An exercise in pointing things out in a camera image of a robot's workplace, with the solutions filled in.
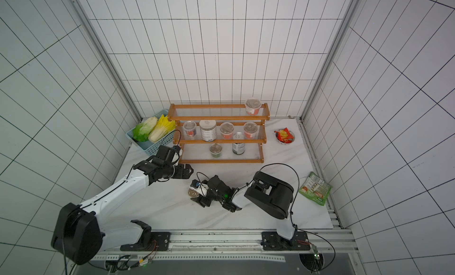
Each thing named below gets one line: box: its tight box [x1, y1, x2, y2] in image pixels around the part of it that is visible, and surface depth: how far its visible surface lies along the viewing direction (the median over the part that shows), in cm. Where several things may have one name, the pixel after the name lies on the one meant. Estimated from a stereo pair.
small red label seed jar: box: [183, 120, 197, 139], surface depth 90 cm
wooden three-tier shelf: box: [167, 103, 271, 164], surface depth 91 cm
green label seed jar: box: [209, 143, 223, 159], surface depth 97 cm
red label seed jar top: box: [244, 97, 262, 116], surface depth 81 cm
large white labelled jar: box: [199, 119, 217, 142], surface depth 85 cm
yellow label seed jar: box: [187, 187, 200, 198], surface depth 81 cm
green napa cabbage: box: [132, 116, 158, 143], surface depth 104 cm
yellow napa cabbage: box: [148, 114, 176, 144], surface depth 108 cm
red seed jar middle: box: [219, 122, 235, 140], surface depth 89 cm
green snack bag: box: [298, 171, 333, 206], surface depth 89 cm
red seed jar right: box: [243, 121, 258, 140], surface depth 89 cm
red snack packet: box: [273, 127, 295, 144], surface depth 106 cm
